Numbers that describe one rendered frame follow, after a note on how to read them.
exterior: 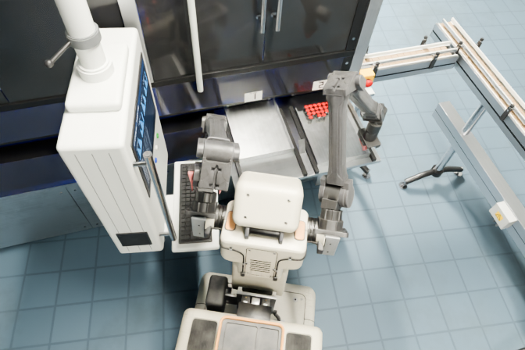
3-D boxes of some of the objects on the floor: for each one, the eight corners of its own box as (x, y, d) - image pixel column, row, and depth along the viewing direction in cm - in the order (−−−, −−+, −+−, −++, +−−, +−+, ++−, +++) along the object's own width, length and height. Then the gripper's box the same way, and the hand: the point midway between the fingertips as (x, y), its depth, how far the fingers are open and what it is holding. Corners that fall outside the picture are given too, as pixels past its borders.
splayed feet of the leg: (396, 182, 293) (402, 171, 281) (458, 167, 302) (466, 156, 291) (401, 191, 288) (408, 180, 277) (463, 176, 298) (473, 166, 286)
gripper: (360, 121, 176) (352, 142, 189) (370, 140, 171) (362, 160, 184) (375, 118, 178) (366, 139, 190) (385, 136, 172) (376, 157, 185)
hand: (364, 148), depth 186 cm, fingers closed
